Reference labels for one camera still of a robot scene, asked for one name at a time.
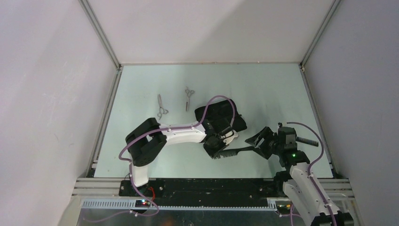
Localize silver hair scissors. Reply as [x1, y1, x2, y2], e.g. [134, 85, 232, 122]
[185, 86, 195, 112]

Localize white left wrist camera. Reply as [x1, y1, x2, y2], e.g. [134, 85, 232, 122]
[222, 130, 239, 145]

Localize black zippered tool case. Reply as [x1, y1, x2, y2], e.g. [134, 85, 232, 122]
[202, 99, 247, 133]

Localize silver thinning scissors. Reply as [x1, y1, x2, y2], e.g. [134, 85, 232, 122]
[157, 94, 169, 120]

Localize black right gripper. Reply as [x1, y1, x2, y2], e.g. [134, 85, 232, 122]
[245, 126, 283, 160]

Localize black handled comb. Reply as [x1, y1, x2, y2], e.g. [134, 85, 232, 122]
[212, 146, 255, 159]

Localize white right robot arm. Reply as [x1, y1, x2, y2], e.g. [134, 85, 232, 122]
[245, 123, 355, 226]

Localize small black comb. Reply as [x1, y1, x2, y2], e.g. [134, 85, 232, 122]
[296, 137, 319, 147]

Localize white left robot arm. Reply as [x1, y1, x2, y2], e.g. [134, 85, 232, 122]
[124, 118, 239, 196]

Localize aluminium frame rail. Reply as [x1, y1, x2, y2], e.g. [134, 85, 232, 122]
[81, 65, 123, 178]

